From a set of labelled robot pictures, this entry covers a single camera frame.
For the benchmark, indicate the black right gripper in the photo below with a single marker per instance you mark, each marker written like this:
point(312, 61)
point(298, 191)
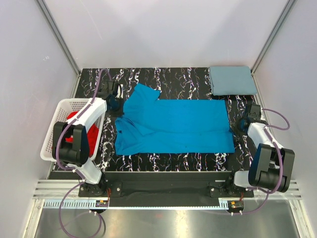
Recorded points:
point(243, 118)

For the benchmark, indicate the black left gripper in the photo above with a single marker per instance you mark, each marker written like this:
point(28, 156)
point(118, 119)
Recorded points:
point(119, 112)

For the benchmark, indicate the bright blue t-shirt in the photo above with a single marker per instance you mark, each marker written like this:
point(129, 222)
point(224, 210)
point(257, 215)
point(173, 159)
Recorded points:
point(165, 126)

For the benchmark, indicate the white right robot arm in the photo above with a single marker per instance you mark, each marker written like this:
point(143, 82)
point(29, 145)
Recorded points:
point(272, 165)

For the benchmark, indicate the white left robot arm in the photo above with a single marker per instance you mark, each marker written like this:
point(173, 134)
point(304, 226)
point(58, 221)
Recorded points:
point(71, 148)

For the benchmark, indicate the red t-shirt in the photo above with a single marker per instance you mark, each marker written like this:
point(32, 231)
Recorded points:
point(92, 135)

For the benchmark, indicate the folded light blue t-shirt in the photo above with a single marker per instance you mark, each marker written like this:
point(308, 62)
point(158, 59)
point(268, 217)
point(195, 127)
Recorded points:
point(232, 80)

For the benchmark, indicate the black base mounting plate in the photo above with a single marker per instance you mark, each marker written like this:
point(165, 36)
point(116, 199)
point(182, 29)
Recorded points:
point(165, 181)

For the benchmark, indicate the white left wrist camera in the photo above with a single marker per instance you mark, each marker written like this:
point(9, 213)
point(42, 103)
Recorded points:
point(119, 93)

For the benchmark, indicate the left aluminium frame post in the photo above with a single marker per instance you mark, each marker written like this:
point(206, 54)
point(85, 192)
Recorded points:
point(58, 36)

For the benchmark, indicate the aluminium frame post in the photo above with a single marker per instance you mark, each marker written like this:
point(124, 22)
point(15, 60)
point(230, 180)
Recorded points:
point(273, 34)
point(58, 36)

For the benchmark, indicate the aluminium front rail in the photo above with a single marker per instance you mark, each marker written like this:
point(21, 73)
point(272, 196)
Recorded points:
point(209, 198)

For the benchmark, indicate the white toothed cable duct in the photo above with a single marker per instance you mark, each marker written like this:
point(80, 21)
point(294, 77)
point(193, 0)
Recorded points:
point(79, 203)

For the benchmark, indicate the right aluminium frame post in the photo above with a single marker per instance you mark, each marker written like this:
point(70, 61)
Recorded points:
point(273, 34)

